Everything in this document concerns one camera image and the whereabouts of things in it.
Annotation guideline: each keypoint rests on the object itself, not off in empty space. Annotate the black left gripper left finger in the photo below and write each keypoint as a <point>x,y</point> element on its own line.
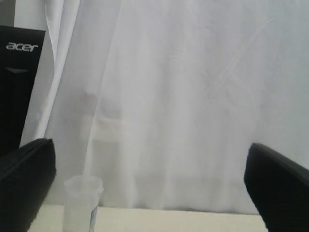
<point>26,176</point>

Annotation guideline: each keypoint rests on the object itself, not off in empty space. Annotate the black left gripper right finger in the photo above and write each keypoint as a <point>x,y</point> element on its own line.
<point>279,189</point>

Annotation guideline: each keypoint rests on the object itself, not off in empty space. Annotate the clear plastic container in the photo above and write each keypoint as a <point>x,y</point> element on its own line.
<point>82,198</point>

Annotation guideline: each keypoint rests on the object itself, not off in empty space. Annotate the black acer computer monitor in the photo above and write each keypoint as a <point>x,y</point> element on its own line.
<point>20,52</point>

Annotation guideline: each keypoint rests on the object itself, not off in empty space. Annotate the white curtain backdrop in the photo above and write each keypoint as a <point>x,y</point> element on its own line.
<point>161,99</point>

